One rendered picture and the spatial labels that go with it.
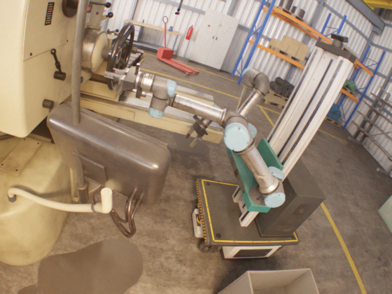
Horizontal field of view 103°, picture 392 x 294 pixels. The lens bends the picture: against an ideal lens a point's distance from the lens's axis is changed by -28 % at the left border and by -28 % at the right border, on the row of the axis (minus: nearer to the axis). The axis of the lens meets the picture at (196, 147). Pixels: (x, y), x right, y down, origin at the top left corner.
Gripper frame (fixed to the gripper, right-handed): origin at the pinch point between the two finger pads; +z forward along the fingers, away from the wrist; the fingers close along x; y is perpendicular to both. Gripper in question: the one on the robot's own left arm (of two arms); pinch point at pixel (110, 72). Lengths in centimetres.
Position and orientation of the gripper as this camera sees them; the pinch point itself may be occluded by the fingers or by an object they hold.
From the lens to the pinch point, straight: 103.9
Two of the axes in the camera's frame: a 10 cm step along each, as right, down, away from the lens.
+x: -0.4, 7.5, -6.6
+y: 3.3, -6.2, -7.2
